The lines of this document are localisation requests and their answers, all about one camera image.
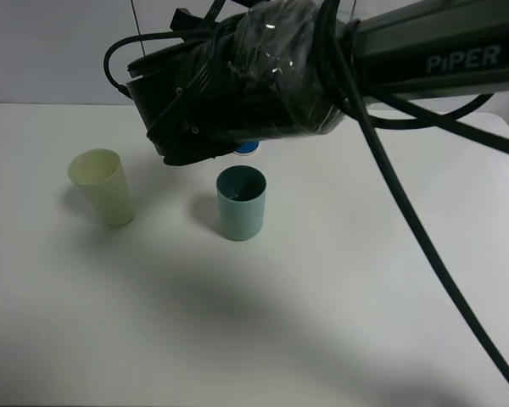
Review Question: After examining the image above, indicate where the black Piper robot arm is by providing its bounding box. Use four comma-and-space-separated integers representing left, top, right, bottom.
126, 1, 509, 166

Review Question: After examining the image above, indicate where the teal green plastic cup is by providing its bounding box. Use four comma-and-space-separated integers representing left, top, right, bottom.
215, 165, 267, 241

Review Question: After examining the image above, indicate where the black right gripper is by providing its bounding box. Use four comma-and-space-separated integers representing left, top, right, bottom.
127, 1, 344, 166

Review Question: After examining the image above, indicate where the blue sleeved paper cup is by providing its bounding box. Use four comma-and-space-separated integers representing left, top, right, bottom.
233, 142, 260, 156

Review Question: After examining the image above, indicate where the pale yellow-green plastic cup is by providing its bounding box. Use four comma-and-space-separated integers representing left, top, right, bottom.
67, 148, 135, 228

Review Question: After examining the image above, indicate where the black camera cable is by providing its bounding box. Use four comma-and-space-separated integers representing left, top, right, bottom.
103, 0, 509, 404

